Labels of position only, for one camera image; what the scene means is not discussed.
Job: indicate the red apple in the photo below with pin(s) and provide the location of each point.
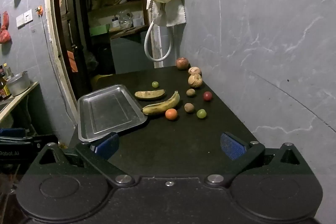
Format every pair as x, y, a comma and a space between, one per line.
182, 63

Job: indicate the metal pot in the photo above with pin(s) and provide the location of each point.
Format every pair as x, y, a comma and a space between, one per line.
17, 83

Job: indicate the cream door frame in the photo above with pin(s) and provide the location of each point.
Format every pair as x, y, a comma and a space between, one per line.
50, 29

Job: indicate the row of sauce bottles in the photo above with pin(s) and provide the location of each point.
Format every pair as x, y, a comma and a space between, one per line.
2, 82

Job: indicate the small brown fruit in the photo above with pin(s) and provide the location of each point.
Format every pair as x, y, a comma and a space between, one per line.
189, 107
190, 92

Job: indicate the orange plug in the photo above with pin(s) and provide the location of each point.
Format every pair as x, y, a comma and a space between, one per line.
39, 10

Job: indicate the clear plastic jar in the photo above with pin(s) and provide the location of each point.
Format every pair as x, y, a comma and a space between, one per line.
124, 18

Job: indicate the green box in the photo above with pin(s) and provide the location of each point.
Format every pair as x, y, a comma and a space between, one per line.
99, 29

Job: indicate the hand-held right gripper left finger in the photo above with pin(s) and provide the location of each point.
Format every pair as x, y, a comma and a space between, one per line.
107, 145

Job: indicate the steel tray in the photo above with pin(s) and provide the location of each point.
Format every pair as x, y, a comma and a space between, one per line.
113, 113

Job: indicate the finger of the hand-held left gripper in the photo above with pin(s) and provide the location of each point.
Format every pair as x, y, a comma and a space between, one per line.
11, 132

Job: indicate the green grape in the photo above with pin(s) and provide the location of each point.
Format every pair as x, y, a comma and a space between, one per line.
201, 113
155, 84

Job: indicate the orange paper sheet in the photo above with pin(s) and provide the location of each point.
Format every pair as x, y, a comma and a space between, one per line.
71, 60

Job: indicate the short spotted banana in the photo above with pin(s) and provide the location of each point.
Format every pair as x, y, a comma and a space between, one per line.
149, 94

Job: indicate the orange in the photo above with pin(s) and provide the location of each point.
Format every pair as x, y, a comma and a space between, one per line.
171, 114

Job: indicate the striped cream melon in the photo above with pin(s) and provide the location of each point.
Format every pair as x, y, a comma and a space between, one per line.
194, 70
195, 81

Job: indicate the grey blue cabinet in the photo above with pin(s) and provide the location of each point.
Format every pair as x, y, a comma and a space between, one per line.
128, 56

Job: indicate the dark wooden door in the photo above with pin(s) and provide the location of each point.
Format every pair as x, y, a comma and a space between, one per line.
67, 29

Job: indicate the red tomato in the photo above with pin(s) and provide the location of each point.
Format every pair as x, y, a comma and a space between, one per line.
207, 96

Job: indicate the small white box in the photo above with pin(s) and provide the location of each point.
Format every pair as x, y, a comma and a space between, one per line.
137, 21

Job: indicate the long yellow banana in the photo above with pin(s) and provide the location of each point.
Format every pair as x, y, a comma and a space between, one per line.
162, 106

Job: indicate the yellow container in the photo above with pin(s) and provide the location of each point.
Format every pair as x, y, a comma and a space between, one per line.
101, 79

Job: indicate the small dark-lidded jar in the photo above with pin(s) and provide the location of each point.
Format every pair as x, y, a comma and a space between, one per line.
115, 23

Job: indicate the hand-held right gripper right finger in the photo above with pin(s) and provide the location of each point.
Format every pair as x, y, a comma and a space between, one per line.
232, 146

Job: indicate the red plastic bag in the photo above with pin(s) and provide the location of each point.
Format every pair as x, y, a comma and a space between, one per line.
5, 20
4, 36

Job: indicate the cream kitchen counter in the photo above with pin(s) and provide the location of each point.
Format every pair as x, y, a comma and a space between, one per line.
18, 100

